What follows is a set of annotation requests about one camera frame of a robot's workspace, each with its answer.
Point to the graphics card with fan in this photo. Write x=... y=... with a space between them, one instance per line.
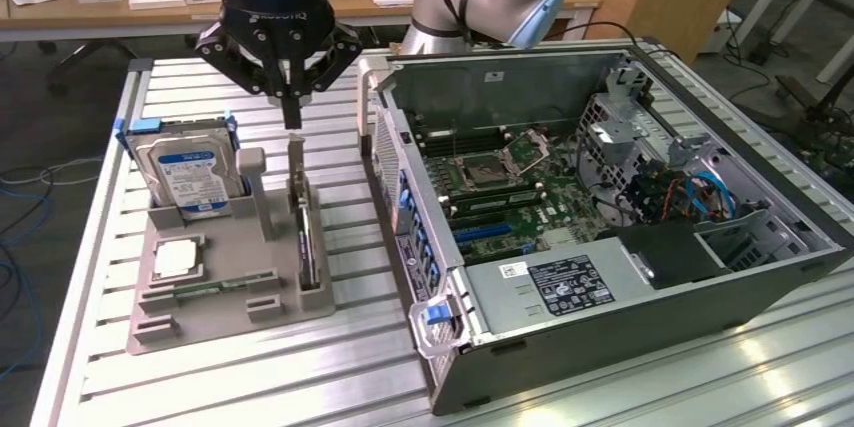
x=298 y=172

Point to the hard disk with blue rails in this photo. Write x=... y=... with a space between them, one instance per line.
x=187 y=172

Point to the black office chair base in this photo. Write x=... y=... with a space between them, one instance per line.
x=73 y=59

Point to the thin socket locking lever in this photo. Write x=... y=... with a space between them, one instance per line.
x=455 y=139

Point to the black RAM slot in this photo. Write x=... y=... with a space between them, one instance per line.
x=486 y=147
x=483 y=139

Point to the CPU socket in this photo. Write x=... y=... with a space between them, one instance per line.
x=480 y=172

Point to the metal socket cover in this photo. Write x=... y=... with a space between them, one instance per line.
x=534 y=133

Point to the installed green RAM stick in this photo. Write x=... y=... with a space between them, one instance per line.
x=500 y=205

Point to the silver CPU chip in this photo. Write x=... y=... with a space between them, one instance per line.
x=175 y=259

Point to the green motherboard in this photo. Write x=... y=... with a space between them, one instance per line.
x=554 y=187

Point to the blue expansion slot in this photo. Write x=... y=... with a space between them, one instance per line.
x=486 y=234

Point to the metal drive cage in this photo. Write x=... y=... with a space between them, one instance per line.
x=620 y=117

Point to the loose green RAM stick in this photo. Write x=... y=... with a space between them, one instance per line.
x=214 y=288

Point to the blue SATA port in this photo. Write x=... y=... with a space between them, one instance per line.
x=528 y=247

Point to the silver chipset heatsink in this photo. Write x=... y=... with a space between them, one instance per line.
x=563 y=238

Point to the grey parts rack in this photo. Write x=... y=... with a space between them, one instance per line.
x=220 y=317

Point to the blue case latch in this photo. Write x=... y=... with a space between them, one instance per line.
x=436 y=314

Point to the grey power supply unit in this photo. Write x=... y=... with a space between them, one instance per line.
x=500 y=307

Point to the black plastic shroud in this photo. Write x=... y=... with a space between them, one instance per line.
x=667 y=252

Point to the open dark PC case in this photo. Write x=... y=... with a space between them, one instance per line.
x=600 y=347

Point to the black floor equipment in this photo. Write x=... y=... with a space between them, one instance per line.
x=821 y=112

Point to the grey disk bay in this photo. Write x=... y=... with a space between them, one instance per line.
x=767 y=242

